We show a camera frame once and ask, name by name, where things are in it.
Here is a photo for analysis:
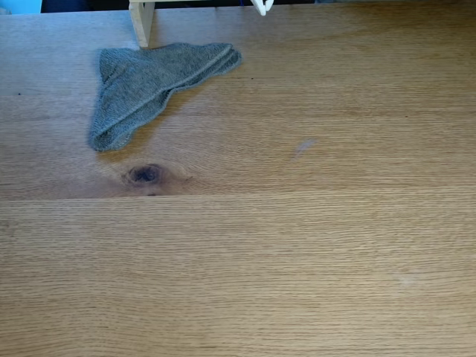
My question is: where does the grey terry cloth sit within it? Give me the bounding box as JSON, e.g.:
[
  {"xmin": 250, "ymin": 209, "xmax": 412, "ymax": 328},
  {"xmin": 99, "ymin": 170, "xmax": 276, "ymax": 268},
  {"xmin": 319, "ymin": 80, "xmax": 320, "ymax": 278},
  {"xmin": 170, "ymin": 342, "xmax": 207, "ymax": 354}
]
[{"xmin": 87, "ymin": 42, "xmax": 243, "ymax": 152}]

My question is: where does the light blue object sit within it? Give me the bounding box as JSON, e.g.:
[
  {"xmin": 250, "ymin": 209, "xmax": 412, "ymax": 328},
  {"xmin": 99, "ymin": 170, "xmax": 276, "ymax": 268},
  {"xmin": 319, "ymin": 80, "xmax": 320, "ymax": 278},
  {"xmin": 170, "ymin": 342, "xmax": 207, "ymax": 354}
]
[{"xmin": 0, "ymin": 0, "xmax": 42, "ymax": 16}]

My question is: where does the light wooden stand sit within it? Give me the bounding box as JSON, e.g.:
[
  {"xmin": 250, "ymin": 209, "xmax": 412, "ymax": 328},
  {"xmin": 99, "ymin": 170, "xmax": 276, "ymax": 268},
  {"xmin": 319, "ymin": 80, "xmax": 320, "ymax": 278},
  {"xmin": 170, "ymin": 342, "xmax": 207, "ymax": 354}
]
[{"xmin": 128, "ymin": 0, "xmax": 257, "ymax": 49}]

